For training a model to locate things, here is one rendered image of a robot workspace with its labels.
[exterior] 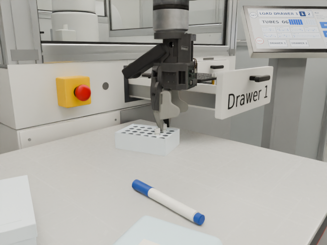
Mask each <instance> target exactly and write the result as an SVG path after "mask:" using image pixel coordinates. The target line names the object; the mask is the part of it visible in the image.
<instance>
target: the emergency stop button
mask: <svg viewBox="0 0 327 245"><path fill-rule="evenodd" d="M75 95H76V97H77V99H78V100H80V101H86V100H88V99H89V98H90V96H91V89H90V88H89V87H88V86H87V85H79V86H78V87H77V88H76V90H75Z"/></svg>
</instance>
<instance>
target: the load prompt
mask: <svg viewBox="0 0 327 245"><path fill-rule="evenodd" d="M257 13H258V17H274V18H313V17H314V15H313V13H312V10H257Z"/></svg>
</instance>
